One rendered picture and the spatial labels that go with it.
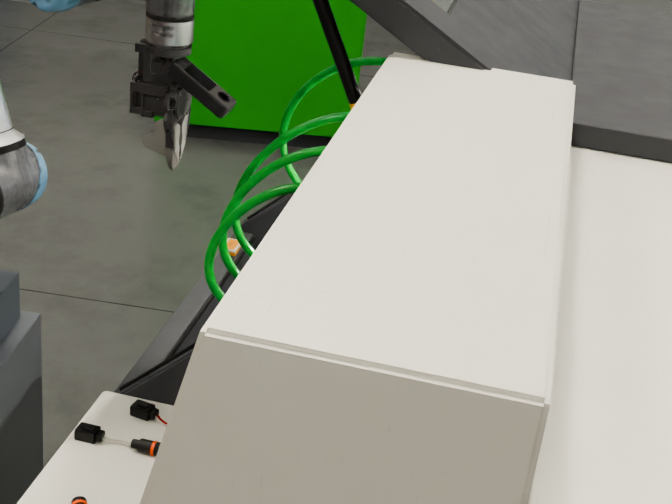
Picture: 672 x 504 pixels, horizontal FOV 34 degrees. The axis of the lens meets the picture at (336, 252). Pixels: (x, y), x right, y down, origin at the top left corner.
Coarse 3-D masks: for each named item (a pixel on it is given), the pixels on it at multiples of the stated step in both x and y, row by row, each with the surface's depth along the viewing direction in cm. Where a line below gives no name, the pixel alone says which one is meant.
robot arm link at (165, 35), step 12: (156, 24) 169; (168, 24) 168; (180, 24) 169; (192, 24) 171; (156, 36) 170; (168, 36) 169; (180, 36) 170; (192, 36) 172; (168, 48) 171; (180, 48) 171
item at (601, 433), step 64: (576, 64) 152; (640, 64) 156; (576, 128) 129; (640, 128) 130; (576, 192) 117; (640, 192) 119; (576, 256) 103; (640, 256) 104; (576, 320) 91; (640, 320) 92; (576, 384) 82; (640, 384) 83; (576, 448) 75; (640, 448) 76
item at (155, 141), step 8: (160, 120) 177; (160, 128) 178; (176, 128) 177; (144, 136) 179; (152, 136) 179; (160, 136) 178; (176, 136) 178; (144, 144) 180; (152, 144) 179; (160, 144) 179; (176, 144) 178; (160, 152) 180; (168, 152) 178; (176, 152) 179; (168, 160) 180; (176, 160) 181
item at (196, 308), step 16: (240, 256) 210; (224, 272) 203; (192, 288) 197; (208, 288) 197; (224, 288) 204; (192, 304) 191; (208, 304) 194; (176, 320) 186; (192, 320) 187; (160, 336) 181; (176, 336) 181; (192, 336) 189; (144, 352) 176; (160, 352) 176; (176, 352) 181; (144, 368) 172
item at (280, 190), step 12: (264, 192) 154; (276, 192) 153; (288, 192) 152; (252, 204) 154; (228, 216) 156; (240, 216) 156; (228, 228) 157; (216, 240) 158; (204, 264) 160; (216, 288) 162
